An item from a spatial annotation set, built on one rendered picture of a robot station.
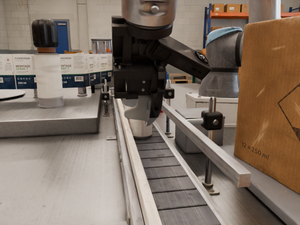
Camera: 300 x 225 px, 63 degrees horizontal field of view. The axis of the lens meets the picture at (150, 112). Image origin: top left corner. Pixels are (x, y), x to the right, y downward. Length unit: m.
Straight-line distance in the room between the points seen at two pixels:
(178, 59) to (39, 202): 0.32
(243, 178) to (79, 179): 0.34
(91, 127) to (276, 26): 0.54
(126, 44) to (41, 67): 0.59
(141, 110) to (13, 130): 0.47
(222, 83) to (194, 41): 7.90
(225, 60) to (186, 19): 7.90
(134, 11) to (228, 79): 0.59
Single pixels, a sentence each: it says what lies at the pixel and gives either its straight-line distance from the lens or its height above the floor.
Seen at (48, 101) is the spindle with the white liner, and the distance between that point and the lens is 0.93.
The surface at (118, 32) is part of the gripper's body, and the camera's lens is 0.35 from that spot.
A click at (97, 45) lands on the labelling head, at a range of 1.38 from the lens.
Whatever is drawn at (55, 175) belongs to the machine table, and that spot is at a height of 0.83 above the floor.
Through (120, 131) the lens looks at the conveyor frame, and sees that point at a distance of 0.62.
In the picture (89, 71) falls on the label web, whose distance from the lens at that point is 1.18.
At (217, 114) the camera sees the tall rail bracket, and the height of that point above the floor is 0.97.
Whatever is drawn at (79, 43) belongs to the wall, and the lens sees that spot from 8.76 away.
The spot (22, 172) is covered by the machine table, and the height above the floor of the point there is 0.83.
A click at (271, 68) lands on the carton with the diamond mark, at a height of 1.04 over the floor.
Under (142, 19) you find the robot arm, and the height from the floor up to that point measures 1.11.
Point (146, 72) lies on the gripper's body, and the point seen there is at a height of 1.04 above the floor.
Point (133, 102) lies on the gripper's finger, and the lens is 0.47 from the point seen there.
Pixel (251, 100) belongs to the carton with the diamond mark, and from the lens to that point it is 0.51.
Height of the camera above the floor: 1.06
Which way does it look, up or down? 13 degrees down
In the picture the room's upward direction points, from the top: straight up
